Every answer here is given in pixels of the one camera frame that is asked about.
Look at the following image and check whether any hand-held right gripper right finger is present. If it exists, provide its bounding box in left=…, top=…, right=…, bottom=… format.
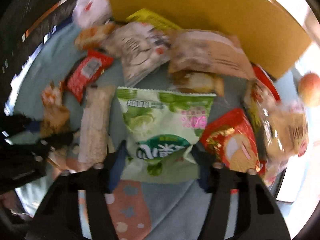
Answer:
left=191, top=144, right=292, bottom=240

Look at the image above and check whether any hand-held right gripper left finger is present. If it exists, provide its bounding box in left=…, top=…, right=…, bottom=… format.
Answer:
left=26, top=140, right=127, bottom=240

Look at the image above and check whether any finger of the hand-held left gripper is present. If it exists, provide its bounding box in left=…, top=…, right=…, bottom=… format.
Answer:
left=32, top=131, right=76, bottom=153
left=0, top=114, right=34, bottom=137

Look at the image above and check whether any green and white snack packet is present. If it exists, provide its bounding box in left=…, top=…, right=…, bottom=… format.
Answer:
left=117, top=86, right=217, bottom=183

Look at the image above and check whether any yellow cardboard box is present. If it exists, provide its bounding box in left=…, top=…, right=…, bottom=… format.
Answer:
left=102, top=0, right=316, bottom=80

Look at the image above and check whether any orange chips packet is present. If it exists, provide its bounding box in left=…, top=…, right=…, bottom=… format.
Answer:
left=41, top=80, right=71, bottom=138

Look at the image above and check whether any beige oat bar packet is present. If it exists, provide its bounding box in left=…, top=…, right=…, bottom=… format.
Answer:
left=78, top=85, right=116, bottom=165

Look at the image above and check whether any red and gold snack packet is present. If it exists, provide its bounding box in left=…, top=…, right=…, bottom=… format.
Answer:
left=199, top=107, right=262, bottom=173

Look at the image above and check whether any light blue printed tablecloth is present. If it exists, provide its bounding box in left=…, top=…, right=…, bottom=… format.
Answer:
left=12, top=22, right=308, bottom=240

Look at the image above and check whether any red brown snack bar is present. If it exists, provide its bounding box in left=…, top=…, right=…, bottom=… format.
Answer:
left=66, top=50, right=114, bottom=103

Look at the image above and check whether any bun packet with red label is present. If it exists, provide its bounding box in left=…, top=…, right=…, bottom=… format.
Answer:
left=259, top=102, right=310, bottom=183

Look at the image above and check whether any golden cake packet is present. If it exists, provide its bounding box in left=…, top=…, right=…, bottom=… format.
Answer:
left=172, top=70, right=225, bottom=97

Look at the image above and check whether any red cartoon snack packet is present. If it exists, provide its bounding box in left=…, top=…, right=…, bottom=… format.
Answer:
left=246, top=64, right=282, bottom=130

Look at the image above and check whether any orange snack packet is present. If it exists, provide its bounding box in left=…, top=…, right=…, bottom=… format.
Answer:
left=74, top=22, right=117, bottom=51

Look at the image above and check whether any white cartoon snack packet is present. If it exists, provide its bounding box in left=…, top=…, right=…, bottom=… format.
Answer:
left=102, top=21, right=173, bottom=86

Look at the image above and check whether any brown bread packet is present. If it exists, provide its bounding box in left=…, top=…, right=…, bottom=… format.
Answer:
left=168, top=29, right=254, bottom=81

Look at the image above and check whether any red apple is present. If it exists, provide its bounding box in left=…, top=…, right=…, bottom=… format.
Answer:
left=297, top=72, right=320, bottom=107

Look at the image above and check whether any white plastic bag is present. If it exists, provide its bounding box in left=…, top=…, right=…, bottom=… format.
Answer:
left=72, top=0, right=113, bottom=28

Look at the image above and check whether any yellow snack packet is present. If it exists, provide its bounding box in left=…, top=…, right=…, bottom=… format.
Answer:
left=126, top=8, right=181, bottom=31

